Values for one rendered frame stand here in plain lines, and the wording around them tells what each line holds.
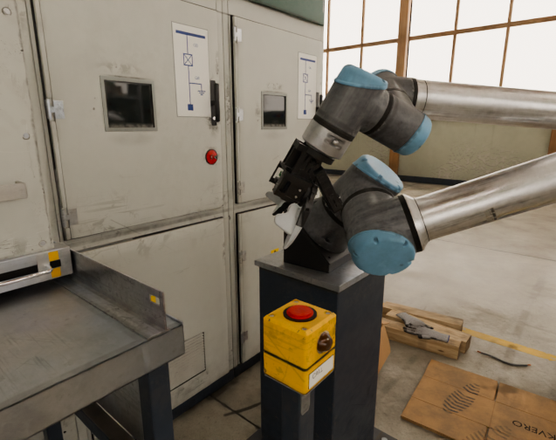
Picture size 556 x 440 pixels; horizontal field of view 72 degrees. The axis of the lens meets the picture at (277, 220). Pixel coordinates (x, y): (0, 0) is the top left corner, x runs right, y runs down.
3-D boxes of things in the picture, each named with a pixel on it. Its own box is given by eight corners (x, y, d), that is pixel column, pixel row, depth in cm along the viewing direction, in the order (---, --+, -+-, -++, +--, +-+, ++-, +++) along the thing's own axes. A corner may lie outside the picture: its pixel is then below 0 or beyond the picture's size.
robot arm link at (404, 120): (424, 105, 81) (380, 76, 77) (443, 133, 73) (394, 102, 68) (394, 138, 87) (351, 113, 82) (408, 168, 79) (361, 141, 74)
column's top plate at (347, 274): (312, 243, 147) (312, 237, 146) (390, 262, 126) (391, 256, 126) (254, 265, 123) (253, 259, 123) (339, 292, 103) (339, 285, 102)
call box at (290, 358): (335, 371, 59) (338, 311, 57) (305, 399, 53) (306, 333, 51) (294, 352, 64) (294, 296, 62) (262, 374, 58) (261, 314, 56)
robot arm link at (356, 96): (401, 88, 69) (357, 60, 65) (361, 148, 73) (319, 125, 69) (380, 79, 77) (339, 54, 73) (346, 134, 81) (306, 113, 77)
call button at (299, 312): (319, 319, 57) (319, 309, 56) (303, 330, 54) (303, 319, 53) (297, 311, 59) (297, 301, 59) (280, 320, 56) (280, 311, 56)
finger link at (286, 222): (263, 240, 76) (277, 198, 78) (288, 250, 78) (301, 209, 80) (270, 240, 73) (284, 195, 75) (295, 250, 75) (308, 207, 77)
